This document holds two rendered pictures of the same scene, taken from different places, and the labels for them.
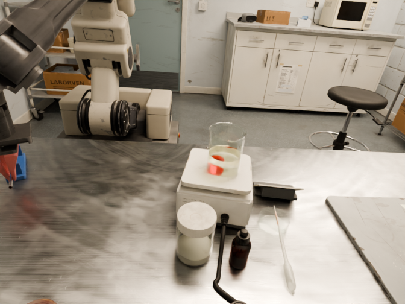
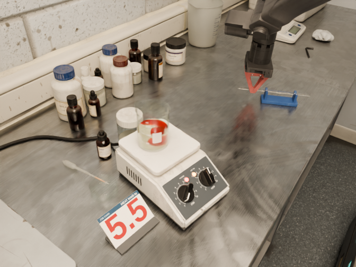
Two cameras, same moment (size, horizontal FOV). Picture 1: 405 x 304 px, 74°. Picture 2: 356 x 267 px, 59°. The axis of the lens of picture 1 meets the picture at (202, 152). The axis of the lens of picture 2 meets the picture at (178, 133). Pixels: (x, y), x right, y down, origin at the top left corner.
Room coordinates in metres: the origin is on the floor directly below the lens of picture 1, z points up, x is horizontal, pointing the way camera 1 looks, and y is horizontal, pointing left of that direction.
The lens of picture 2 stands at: (0.73, -0.38, 1.24)
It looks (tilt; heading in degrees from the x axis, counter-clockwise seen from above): 39 degrees down; 128
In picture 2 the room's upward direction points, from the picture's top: 3 degrees clockwise
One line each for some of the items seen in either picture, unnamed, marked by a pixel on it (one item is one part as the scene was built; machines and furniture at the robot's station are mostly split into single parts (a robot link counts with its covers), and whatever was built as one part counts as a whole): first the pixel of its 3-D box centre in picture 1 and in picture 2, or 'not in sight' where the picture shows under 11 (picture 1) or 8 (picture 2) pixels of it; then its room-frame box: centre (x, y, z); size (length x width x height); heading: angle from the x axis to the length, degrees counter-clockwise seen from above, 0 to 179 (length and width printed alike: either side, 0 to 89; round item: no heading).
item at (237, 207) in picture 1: (217, 180); (168, 167); (0.43, -0.03, 0.79); 0.22 x 0.13 x 0.08; 174
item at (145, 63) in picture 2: not in sight; (151, 61); (0.08, 0.29, 0.78); 0.05 x 0.05 x 0.06
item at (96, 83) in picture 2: not in sight; (94, 92); (0.10, 0.05, 0.78); 0.06 x 0.06 x 0.07
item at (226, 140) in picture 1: (225, 152); (151, 126); (0.40, -0.04, 0.88); 0.07 x 0.06 x 0.08; 10
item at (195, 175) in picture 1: (218, 169); (159, 144); (0.41, -0.03, 0.83); 0.12 x 0.12 x 0.01; 84
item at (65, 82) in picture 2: not in sight; (68, 92); (0.10, -0.02, 0.81); 0.07 x 0.07 x 0.13
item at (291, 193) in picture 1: (276, 185); (129, 220); (0.46, -0.16, 0.77); 0.09 x 0.06 x 0.04; 88
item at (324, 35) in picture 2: not in sight; (323, 35); (0.39, 0.94, 0.77); 0.08 x 0.08 x 0.04; 8
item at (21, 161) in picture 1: (14, 161); (279, 96); (0.47, 0.40, 0.77); 0.10 x 0.03 x 0.04; 32
